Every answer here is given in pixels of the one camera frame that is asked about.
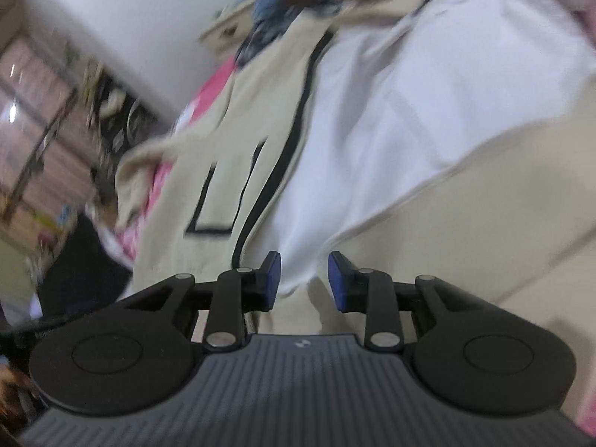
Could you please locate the wheelchair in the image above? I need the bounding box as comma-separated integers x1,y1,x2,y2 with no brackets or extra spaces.
86,60,164,182

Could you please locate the beige zip sweatshirt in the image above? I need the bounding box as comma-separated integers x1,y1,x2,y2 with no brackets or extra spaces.
114,0,596,336

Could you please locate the pink floral bed sheet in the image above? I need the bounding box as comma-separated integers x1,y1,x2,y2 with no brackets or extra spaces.
115,56,238,261

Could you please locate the cream nightstand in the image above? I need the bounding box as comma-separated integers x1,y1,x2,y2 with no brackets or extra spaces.
199,0,261,54

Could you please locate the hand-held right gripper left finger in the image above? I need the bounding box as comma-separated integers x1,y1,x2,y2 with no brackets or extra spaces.
122,250,283,351

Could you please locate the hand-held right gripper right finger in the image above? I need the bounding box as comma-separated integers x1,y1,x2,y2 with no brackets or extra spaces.
327,250,486,353

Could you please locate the person's dark clothing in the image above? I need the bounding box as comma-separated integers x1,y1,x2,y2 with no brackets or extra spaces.
37,214,136,324

